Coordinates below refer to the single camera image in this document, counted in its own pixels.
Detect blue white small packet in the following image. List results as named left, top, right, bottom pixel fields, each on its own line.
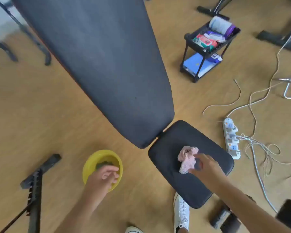
left=207, top=53, right=223, bottom=63

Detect yellow plastic bowl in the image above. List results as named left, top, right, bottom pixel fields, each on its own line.
left=82, top=150, right=123, bottom=193

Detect black metal stand leg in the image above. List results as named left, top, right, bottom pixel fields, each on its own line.
left=0, top=0, right=52, bottom=66
left=0, top=34, right=19, bottom=62

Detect thin white loose cable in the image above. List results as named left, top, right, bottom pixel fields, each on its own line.
left=203, top=79, right=242, bottom=116

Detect black equipment foot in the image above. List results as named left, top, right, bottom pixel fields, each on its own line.
left=256, top=14, right=291, bottom=55

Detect black rounded object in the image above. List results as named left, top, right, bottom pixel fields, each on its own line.
left=275, top=191, right=291, bottom=226

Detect black two-tier storage cart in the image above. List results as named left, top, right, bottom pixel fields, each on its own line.
left=180, top=15, right=241, bottom=83

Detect black bench frame leg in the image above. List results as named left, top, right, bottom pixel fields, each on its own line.
left=0, top=154, right=62, bottom=233

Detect white power strip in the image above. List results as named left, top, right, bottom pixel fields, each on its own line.
left=222, top=118, right=241, bottom=160

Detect person's left forearm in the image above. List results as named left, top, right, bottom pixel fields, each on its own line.
left=54, top=189, right=105, bottom=233

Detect white roll with purple end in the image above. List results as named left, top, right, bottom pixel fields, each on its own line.
left=208, top=16, right=237, bottom=36

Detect grey cable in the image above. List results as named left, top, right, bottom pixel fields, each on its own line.
left=248, top=139, right=278, bottom=214

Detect white blue soft packet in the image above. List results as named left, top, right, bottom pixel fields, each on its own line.
left=204, top=31, right=226, bottom=43

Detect red green wipes packet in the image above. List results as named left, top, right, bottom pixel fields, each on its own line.
left=193, top=34, right=219, bottom=51

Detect black bench seat pad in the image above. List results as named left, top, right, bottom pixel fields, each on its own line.
left=148, top=120, right=235, bottom=209

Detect black equipment base bar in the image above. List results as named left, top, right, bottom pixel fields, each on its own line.
left=197, top=0, right=236, bottom=21

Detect person's right forearm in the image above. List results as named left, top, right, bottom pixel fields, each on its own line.
left=204, top=176, right=291, bottom=233

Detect person's left hand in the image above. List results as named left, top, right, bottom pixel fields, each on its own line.
left=84, top=165, right=120, bottom=200

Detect person's right hand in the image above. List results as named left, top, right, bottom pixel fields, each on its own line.
left=189, top=153, right=225, bottom=182

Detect silver metal frame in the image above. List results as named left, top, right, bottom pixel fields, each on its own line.
left=272, top=62, right=291, bottom=100

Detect pink knitted cloth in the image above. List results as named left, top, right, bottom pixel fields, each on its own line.
left=177, top=146, right=200, bottom=174

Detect tangled thin white cables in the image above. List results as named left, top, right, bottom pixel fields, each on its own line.
left=237, top=104, right=291, bottom=178

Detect blue folder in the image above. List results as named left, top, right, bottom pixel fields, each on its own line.
left=183, top=52, right=217, bottom=78

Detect long white power cable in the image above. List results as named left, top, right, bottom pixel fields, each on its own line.
left=226, top=20, right=291, bottom=119

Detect grey green cloth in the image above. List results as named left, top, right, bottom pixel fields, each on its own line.
left=95, top=161, right=114, bottom=171

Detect large black bench backrest pad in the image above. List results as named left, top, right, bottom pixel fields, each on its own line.
left=10, top=0, right=175, bottom=149

